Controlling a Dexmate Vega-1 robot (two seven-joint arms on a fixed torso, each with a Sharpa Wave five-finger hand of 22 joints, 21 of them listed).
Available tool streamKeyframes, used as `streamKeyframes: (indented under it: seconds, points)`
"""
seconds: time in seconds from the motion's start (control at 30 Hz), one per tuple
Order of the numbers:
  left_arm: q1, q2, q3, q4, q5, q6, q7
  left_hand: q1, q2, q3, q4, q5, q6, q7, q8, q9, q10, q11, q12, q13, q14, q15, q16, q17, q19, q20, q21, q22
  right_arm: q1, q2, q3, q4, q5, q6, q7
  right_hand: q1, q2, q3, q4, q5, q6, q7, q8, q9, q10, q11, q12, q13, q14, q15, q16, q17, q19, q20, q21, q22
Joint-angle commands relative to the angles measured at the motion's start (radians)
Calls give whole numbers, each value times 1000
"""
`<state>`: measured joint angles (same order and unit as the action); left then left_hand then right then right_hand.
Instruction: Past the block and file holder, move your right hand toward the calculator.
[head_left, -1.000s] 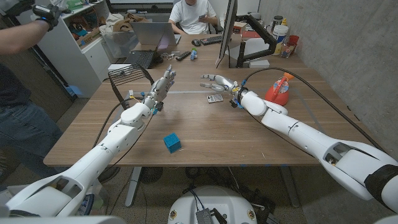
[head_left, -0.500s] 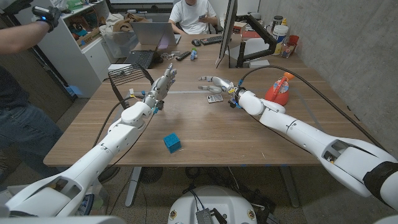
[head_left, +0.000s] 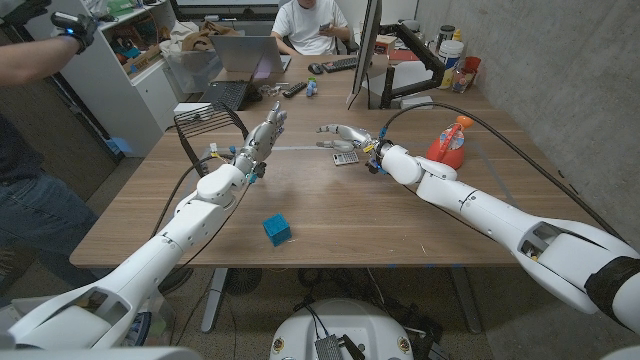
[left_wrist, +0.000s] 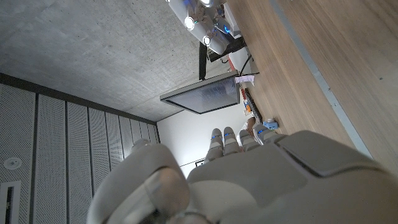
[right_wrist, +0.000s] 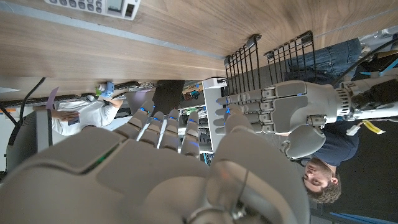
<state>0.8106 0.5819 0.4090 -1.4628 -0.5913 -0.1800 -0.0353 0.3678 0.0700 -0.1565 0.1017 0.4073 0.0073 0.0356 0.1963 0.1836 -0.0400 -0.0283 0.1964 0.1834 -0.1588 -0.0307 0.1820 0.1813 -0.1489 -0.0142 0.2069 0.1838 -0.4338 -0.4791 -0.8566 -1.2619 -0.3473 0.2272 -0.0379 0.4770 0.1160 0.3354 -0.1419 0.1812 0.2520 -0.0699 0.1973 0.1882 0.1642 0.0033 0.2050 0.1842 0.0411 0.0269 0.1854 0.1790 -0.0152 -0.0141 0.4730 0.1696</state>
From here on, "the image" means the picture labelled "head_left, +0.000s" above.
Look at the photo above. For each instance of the clear plastic bin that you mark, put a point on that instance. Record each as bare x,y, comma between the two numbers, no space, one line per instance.
192,72

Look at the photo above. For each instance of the yellow bottle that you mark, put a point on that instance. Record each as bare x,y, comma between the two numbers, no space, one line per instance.
457,36

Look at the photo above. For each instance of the thin white box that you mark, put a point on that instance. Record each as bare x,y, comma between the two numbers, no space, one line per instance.
190,107

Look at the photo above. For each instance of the large black keyboard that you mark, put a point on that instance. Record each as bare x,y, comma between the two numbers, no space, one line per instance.
227,94

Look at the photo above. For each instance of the silver laptop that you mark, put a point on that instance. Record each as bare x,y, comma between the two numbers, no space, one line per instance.
242,52

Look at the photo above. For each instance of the red cup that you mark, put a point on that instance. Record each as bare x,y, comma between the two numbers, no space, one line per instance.
471,65

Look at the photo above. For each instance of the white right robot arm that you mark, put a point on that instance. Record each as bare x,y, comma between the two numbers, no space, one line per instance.
500,215

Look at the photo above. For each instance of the black tracking glove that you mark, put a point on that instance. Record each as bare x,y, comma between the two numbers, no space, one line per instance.
25,11
80,30

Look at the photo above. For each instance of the slim black keyboard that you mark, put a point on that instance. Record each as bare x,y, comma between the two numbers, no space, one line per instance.
340,65

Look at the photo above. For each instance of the round black fan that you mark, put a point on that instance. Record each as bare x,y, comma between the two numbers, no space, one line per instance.
243,281

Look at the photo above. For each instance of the computer monitor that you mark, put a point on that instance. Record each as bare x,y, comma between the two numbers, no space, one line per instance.
367,40

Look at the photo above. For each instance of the flat white box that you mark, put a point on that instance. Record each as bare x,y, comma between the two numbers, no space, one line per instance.
416,100

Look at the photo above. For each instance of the blue cube block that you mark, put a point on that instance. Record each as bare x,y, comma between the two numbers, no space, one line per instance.
276,230

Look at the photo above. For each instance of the clear plastic cup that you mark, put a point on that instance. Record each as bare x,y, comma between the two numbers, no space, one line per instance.
463,81

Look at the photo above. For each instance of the brown cloth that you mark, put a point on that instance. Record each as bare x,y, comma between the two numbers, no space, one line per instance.
200,40

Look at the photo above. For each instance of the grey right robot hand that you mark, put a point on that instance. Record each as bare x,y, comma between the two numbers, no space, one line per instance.
357,136

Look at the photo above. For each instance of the black remote control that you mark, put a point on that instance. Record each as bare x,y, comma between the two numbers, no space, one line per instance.
295,89

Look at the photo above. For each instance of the small blue figurine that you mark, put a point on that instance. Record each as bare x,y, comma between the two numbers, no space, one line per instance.
311,89

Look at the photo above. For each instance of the red book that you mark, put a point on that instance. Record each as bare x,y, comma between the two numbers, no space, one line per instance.
402,56

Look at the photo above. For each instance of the white cabinet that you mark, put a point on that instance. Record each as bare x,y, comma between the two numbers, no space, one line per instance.
120,110

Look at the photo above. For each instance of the black computer mouse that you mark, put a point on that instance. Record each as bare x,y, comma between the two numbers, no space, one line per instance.
315,69

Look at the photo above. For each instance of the dark jar black lid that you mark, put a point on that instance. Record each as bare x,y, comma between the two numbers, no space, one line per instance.
444,36

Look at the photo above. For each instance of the white robot torso base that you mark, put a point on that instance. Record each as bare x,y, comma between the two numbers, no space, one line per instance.
345,320

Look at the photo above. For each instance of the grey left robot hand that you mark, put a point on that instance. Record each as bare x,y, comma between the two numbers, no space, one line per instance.
260,142

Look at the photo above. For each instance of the standing person dark shirt jeans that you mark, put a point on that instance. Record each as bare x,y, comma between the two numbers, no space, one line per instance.
30,210

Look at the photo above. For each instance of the small white calculator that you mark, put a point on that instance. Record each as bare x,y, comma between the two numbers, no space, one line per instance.
345,159

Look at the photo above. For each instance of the white plastic tub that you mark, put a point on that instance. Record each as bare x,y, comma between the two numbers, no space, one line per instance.
450,54

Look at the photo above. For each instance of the grey table leg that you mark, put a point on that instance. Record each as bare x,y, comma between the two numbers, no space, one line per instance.
466,300
214,300

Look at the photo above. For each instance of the seated person white t-shirt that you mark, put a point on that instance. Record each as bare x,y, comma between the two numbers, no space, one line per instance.
305,27

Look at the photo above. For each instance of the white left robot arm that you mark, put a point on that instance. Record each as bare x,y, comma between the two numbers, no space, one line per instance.
155,257

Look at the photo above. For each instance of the smartphone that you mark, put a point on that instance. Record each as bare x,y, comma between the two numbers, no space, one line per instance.
326,25

